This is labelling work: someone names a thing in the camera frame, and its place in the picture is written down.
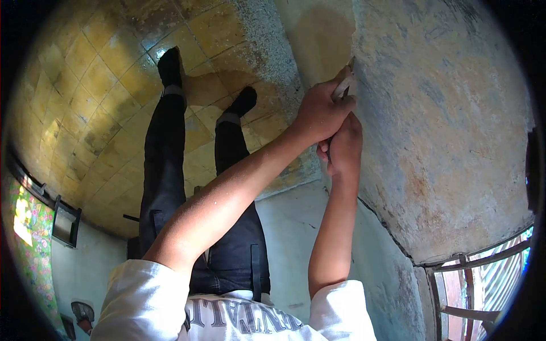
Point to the person's left hand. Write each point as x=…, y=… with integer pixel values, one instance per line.
x=318, y=113

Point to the person's left fingers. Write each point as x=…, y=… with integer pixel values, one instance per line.
x=346, y=106

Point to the window with metal bars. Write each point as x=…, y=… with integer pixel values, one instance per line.
x=477, y=294

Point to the person's legs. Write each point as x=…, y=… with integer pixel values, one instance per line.
x=164, y=170

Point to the person's body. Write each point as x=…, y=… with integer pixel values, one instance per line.
x=239, y=319

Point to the person's right hand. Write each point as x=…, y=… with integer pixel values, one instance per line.
x=344, y=147

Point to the person's right fingers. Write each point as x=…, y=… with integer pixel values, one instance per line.
x=323, y=150

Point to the floral curtain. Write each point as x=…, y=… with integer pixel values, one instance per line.
x=32, y=243

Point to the dark framed wall mirror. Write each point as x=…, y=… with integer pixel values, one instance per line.
x=66, y=224

